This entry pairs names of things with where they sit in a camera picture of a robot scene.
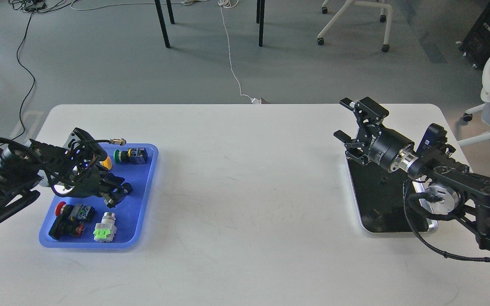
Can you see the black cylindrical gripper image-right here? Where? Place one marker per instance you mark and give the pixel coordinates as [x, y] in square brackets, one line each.
[388, 149]

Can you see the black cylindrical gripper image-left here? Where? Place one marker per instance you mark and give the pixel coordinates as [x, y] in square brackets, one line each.
[73, 170]

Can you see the blue plastic tray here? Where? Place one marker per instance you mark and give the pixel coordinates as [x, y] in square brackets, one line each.
[129, 214]

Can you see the silver metal tray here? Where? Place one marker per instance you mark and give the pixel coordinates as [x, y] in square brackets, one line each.
[380, 207]

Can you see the red emergency stop button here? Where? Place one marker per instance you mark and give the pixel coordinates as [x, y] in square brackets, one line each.
[70, 220]

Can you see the white chair base with casters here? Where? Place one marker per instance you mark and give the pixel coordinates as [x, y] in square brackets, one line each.
[338, 19]

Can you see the black table legs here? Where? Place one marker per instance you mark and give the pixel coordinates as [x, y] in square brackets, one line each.
[260, 16]

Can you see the black equipment case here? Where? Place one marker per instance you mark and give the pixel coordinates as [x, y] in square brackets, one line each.
[476, 44]

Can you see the yellow push button switch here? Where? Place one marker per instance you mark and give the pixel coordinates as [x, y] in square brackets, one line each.
[106, 163]

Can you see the green push button switch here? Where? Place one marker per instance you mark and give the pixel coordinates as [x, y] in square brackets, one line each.
[135, 155]

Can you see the silver switch with green base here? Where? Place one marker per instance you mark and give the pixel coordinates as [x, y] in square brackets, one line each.
[105, 230]

